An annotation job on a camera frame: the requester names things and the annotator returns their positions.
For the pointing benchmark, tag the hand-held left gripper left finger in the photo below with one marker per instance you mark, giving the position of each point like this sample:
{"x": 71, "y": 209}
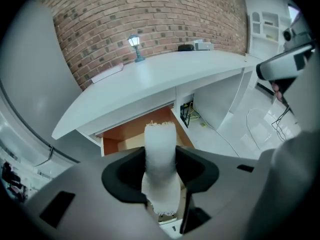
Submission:
{"x": 100, "y": 196}

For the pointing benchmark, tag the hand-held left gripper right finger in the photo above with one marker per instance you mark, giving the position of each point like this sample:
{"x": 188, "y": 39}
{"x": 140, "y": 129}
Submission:
{"x": 220, "y": 196}

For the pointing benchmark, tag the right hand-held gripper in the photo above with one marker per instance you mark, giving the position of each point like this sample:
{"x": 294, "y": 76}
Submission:
{"x": 287, "y": 86}

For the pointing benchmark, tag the white cylinder object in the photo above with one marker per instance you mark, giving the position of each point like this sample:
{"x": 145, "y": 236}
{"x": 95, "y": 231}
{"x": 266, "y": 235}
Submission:
{"x": 161, "y": 164}

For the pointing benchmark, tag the person's right hand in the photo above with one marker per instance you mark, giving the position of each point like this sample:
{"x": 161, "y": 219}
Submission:
{"x": 278, "y": 91}

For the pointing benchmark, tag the white shelf cabinet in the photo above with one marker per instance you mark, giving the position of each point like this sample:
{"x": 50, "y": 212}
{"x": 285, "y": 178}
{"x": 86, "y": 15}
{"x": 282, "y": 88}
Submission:
{"x": 267, "y": 31}

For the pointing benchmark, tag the grey tissue box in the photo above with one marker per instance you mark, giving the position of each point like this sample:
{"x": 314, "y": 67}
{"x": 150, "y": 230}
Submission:
{"x": 203, "y": 46}

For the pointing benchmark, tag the small black pouch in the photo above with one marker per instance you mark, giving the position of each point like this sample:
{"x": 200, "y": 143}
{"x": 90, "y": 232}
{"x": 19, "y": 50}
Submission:
{"x": 185, "y": 48}

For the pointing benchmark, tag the pink packet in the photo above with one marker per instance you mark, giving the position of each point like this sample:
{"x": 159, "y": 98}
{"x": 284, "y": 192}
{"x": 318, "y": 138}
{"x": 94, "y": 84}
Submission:
{"x": 107, "y": 74}

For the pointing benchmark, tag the grey refrigerator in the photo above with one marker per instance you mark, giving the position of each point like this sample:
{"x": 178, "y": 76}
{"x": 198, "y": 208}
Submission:
{"x": 30, "y": 79}

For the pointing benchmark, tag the small lantern lamp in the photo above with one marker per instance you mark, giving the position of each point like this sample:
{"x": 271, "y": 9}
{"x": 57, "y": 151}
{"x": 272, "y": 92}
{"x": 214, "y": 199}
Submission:
{"x": 136, "y": 46}

